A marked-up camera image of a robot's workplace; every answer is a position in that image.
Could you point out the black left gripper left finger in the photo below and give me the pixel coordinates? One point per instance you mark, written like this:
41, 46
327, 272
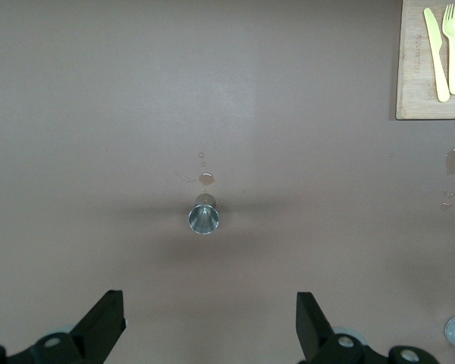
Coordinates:
102, 322

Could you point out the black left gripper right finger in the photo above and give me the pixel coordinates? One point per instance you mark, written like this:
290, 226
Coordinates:
311, 326

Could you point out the steel measuring cup jigger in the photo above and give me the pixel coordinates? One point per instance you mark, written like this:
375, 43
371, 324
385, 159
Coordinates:
204, 220

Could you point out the small brown liquid puddle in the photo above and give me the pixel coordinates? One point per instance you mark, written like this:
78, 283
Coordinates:
206, 179

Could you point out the wooden cutting board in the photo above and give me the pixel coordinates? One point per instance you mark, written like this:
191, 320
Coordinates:
413, 76

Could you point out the yellow plastic knife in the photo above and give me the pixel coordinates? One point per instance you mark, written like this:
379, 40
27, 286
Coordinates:
438, 57

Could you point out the yellow plastic fork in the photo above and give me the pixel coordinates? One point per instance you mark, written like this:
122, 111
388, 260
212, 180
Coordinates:
453, 57

